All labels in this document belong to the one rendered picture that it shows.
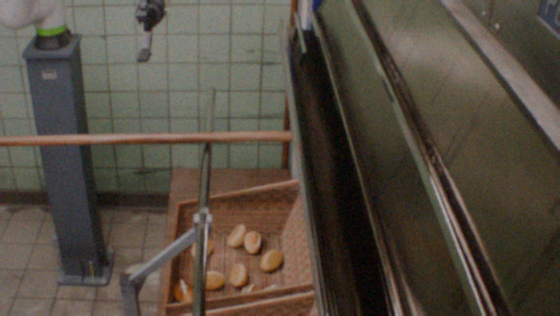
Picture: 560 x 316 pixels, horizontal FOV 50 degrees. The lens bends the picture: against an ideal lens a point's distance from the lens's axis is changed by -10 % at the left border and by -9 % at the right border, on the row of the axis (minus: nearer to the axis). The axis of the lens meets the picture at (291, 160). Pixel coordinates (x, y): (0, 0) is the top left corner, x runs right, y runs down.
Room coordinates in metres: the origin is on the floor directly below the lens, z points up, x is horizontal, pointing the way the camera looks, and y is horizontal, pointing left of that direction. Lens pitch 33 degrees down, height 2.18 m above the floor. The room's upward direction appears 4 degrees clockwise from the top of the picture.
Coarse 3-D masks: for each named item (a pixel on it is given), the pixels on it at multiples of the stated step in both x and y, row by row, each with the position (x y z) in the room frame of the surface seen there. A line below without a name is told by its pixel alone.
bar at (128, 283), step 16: (208, 96) 1.93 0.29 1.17; (208, 112) 1.81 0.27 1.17; (208, 128) 1.71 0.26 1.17; (208, 144) 1.62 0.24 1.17; (208, 160) 1.54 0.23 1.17; (208, 176) 1.46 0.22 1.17; (208, 192) 1.39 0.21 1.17; (208, 208) 1.33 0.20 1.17; (208, 224) 1.26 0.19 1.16; (176, 240) 1.28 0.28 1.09; (192, 240) 1.27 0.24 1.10; (160, 256) 1.26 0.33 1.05; (144, 272) 1.25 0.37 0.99; (128, 288) 1.24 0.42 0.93; (128, 304) 1.24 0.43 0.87; (192, 304) 0.98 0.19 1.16
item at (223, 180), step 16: (176, 176) 2.31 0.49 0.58; (192, 176) 2.32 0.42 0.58; (224, 176) 2.33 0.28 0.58; (240, 176) 2.34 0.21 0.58; (256, 176) 2.35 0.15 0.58; (272, 176) 2.36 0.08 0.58; (288, 176) 2.37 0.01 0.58; (176, 192) 2.19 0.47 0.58; (192, 192) 2.20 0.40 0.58; (224, 192) 2.22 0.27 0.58; (176, 208) 2.08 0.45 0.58; (240, 208) 2.11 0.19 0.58; (256, 208) 2.12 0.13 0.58; (192, 224) 1.99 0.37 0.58; (240, 224) 2.01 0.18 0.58; (256, 272) 1.74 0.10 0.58; (160, 288) 1.61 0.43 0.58; (224, 288) 1.64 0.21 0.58; (160, 304) 1.53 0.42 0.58
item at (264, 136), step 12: (180, 132) 1.63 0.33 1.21; (192, 132) 1.63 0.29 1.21; (204, 132) 1.63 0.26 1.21; (216, 132) 1.64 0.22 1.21; (228, 132) 1.64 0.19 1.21; (240, 132) 1.64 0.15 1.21; (252, 132) 1.65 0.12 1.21; (264, 132) 1.65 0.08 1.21; (276, 132) 1.65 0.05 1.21; (288, 132) 1.66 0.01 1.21; (0, 144) 1.53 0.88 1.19; (12, 144) 1.54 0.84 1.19; (24, 144) 1.54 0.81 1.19; (36, 144) 1.55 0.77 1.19; (48, 144) 1.55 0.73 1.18; (60, 144) 1.56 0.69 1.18; (72, 144) 1.56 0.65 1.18; (84, 144) 1.57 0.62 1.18; (96, 144) 1.57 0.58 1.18
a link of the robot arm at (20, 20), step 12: (0, 0) 2.10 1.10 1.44; (12, 0) 2.06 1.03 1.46; (24, 0) 2.07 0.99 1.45; (36, 0) 2.17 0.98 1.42; (0, 12) 2.08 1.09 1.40; (12, 12) 2.07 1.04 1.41; (24, 12) 2.09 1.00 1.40; (36, 12) 2.15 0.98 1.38; (12, 24) 2.07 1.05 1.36; (24, 24) 2.10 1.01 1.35
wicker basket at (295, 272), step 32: (256, 192) 1.94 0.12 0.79; (288, 192) 1.95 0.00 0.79; (224, 224) 1.93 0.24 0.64; (256, 224) 1.94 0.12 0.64; (288, 224) 1.92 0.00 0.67; (192, 256) 1.79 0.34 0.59; (224, 256) 1.80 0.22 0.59; (256, 256) 1.82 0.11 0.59; (288, 256) 1.77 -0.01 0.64; (288, 288) 1.41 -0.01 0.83
